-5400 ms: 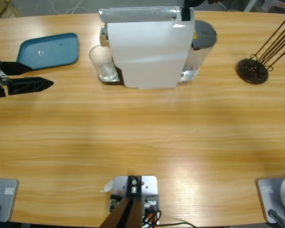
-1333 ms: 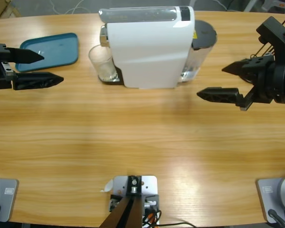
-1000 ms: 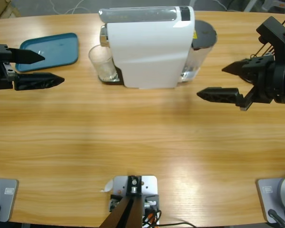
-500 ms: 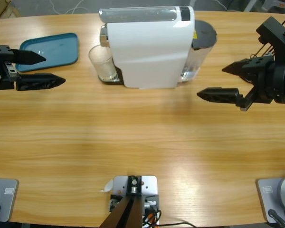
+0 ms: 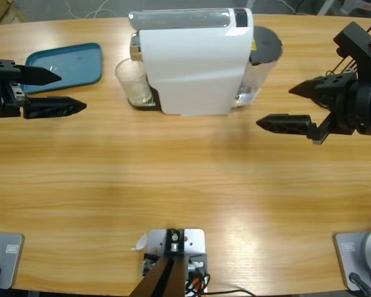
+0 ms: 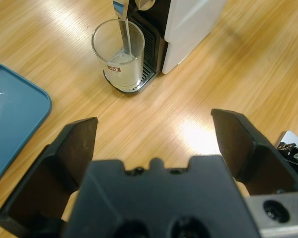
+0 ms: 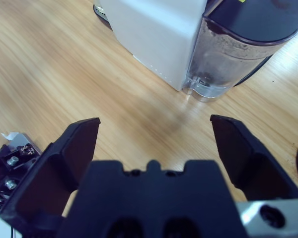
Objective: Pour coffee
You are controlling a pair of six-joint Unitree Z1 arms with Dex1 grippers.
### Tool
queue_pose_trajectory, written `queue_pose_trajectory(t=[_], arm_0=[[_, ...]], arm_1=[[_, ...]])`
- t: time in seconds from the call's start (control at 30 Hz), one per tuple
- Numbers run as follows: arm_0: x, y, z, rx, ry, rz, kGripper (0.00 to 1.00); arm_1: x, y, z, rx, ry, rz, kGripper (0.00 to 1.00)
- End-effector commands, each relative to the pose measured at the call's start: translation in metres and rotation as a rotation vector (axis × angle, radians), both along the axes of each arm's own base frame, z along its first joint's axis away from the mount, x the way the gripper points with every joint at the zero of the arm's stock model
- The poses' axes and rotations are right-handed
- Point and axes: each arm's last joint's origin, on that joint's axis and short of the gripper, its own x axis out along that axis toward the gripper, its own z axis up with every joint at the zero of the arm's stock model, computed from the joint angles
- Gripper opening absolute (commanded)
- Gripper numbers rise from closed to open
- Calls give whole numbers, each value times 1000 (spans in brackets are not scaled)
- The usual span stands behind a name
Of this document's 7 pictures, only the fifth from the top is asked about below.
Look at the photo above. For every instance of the clear glass cup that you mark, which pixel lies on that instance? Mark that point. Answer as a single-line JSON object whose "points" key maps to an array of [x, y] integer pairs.
{"points": [[136, 89]]}

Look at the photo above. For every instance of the grey coffee machine lever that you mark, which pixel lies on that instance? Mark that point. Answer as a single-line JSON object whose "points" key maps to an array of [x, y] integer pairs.
{"points": [[179, 18]]}

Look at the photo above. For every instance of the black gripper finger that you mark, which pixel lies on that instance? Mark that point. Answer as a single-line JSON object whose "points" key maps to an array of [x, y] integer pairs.
{"points": [[287, 124], [318, 89], [37, 76], [52, 107]]}

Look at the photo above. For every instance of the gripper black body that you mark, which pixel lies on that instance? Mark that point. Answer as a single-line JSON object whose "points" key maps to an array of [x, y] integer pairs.
{"points": [[0, 92], [358, 105]]}

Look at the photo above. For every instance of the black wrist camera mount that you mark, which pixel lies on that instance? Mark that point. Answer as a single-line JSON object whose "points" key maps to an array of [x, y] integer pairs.
{"points": [[358, 43]]}

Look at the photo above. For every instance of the teal plastic tray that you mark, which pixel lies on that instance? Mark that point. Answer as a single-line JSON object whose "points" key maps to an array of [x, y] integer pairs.
{"points": [[77, 62]]}

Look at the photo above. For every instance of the white capsule coffee machine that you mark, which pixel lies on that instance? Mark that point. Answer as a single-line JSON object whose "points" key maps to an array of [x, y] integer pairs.
{"points": [[191, 68]]}

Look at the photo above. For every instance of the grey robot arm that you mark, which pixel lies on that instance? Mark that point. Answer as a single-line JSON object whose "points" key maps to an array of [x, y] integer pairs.
{"points": [[358, 247], [6, 256]]}

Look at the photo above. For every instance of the wooden board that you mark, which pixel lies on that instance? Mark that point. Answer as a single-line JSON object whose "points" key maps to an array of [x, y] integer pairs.
{"points": [[6, 9]]}

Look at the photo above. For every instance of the white mount with dark post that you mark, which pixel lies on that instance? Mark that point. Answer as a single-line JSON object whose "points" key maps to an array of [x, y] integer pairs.
{"points": [[191, 241]]}

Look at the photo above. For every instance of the black capsule holder with rods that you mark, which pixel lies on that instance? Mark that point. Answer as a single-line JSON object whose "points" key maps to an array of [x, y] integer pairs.
{"points": [[323, 104]]}

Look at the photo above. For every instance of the white tape strip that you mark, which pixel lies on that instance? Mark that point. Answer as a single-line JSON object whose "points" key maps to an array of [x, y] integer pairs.
{"points": [[140, 242]]}

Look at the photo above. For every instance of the water tank with black lid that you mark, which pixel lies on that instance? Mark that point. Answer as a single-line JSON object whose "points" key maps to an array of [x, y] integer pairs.
{"points": [[266, 43]]}

